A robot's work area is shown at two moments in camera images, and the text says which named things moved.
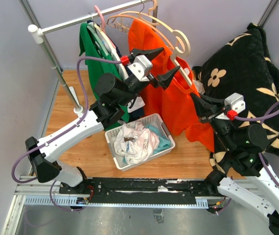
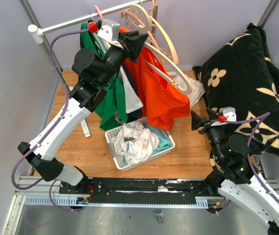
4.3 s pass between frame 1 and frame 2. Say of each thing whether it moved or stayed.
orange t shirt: moved
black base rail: stayed
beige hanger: moved
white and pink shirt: stayed
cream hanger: moved
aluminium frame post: stayed
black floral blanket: stayed
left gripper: moved
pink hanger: stayed
